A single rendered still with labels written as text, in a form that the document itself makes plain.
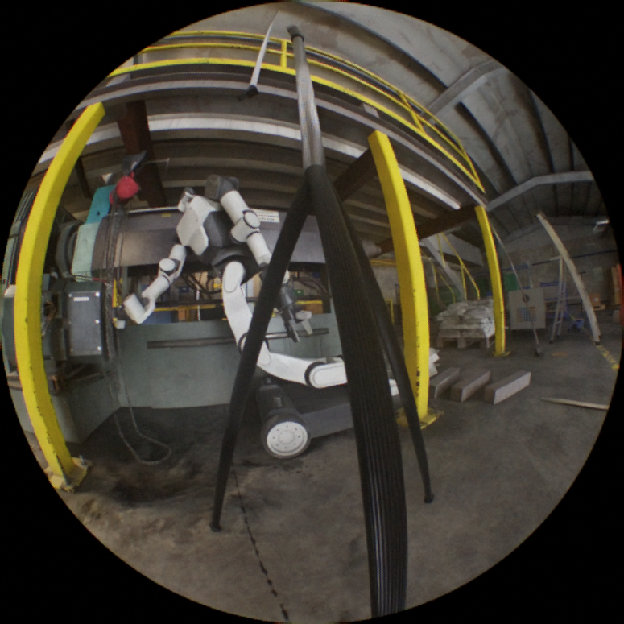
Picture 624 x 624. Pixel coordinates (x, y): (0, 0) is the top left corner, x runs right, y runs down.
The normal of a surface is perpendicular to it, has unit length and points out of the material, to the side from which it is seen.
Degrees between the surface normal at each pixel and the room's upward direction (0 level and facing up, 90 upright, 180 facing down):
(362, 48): 171
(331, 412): 90
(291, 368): 90
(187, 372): 90
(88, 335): 90
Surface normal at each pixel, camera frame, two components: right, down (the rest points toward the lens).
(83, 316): 0.69, -0.07
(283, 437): 0.33, -0.05
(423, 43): 0.14, 0.98
